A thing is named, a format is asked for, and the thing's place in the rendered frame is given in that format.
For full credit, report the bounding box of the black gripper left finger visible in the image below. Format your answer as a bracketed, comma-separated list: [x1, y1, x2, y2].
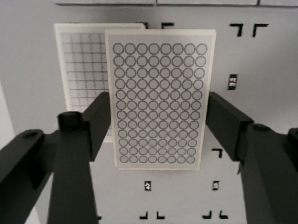
[0, 92, 111, 224]

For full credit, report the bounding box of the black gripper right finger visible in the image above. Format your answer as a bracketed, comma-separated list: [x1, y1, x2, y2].
[205, 92, 298, 224]

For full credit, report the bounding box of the grey flat deck plate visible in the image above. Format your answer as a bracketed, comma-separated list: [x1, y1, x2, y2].
[0, 0, 298, 224]

